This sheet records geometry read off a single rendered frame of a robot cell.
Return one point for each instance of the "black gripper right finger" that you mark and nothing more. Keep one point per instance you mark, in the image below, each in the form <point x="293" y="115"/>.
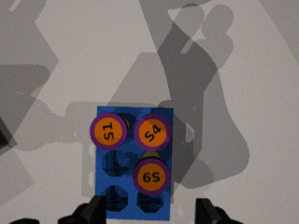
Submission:
<point x="206" y="213"/>

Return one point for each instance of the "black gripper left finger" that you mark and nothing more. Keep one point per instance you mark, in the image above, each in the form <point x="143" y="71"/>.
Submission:
<point x="95" y="212"/>

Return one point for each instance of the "blue tube rack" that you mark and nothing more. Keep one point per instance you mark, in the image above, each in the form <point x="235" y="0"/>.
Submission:
<point x="114" y="171"/>

